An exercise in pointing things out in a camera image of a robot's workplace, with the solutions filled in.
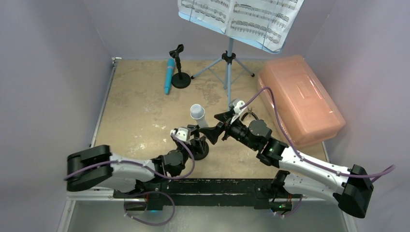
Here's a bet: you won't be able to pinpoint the black mic stand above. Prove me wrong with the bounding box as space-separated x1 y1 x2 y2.
188 125 209 161
169 44 191 89

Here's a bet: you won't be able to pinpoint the white toy microphone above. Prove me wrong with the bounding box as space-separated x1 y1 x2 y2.
190 104 208 128

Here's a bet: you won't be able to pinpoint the blue toy microphone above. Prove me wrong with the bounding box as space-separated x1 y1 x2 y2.
164 58 176 95

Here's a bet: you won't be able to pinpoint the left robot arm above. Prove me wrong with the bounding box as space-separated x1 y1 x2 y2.
64 125 209 198

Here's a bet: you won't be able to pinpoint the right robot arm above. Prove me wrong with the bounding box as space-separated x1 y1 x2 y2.
199 111 374 218

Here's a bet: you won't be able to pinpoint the light blue music stand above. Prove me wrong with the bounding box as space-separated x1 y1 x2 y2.
177 0 305 111

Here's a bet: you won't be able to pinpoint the pink plastic storage box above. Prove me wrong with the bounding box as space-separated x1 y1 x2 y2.
256 55 346 148

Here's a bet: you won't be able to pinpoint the sheet music pages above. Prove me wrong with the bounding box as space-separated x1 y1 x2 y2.
178 0 305 52

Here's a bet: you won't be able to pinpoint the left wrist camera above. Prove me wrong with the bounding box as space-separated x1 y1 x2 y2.
170 127 191 142

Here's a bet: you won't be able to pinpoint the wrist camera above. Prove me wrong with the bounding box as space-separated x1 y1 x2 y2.
170 127 191 142
228 98 247 124

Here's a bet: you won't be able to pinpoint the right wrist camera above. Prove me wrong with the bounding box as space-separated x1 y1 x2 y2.
228 98 247 124

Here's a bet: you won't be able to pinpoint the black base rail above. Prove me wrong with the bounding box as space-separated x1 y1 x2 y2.
113 178 300 211

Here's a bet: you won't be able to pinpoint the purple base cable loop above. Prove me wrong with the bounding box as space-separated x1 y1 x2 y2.
123 190 176 226

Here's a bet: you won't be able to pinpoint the aluminium frame rail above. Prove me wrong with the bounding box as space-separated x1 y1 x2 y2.
57 57 122 232

